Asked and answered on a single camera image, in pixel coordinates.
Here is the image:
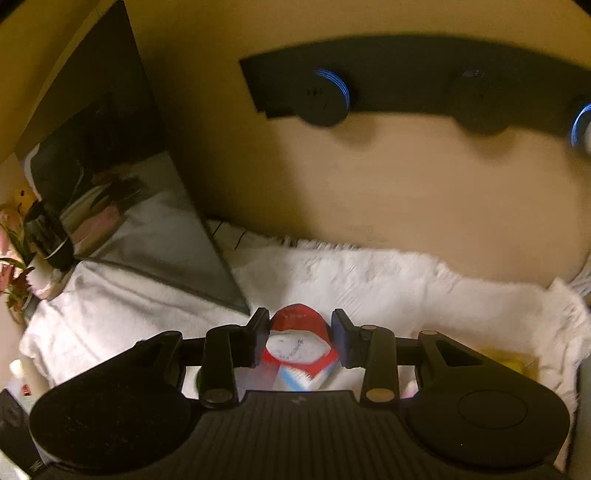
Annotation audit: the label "black cup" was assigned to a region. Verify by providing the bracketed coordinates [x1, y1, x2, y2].
[23, 200, 77, 271]

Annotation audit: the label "potted plant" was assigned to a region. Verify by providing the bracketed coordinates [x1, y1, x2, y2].
[0, 203, 38, 324]

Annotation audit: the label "black computer monitor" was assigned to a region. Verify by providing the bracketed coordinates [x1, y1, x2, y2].
[14, 0, 252, 317]

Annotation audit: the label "yellow toy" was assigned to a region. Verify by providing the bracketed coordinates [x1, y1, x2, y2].
[11, 185, 38, 213]

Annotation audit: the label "white knitted blanket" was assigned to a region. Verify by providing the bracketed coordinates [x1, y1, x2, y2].
[18, 222, 591, 472]

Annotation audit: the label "dark box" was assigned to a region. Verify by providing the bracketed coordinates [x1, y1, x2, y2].
[0, 388, 47, 477]

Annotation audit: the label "red and white packet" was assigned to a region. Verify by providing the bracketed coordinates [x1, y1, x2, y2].
[261, 303, 341, 393]

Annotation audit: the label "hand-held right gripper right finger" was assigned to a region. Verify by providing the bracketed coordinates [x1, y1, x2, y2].
[331, 308, 484, 408]

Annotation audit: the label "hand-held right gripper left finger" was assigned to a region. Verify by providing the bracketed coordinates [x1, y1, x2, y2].
[134, 307, 271, 409]

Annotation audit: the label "yellow packet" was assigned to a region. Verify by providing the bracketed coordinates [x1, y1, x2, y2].
[480, 348, 539, 379]

